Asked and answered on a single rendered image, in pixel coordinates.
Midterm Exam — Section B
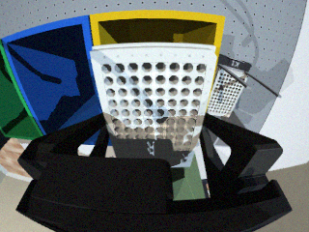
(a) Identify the blue open bin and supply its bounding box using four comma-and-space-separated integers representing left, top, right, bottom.
2, 15, 102, 135

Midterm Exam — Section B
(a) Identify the yellow bin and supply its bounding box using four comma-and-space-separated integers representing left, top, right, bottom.
90, 10, 225, 75

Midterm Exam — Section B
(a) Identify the green bin with label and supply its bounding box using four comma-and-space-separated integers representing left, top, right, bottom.
0, 39, 43, 140

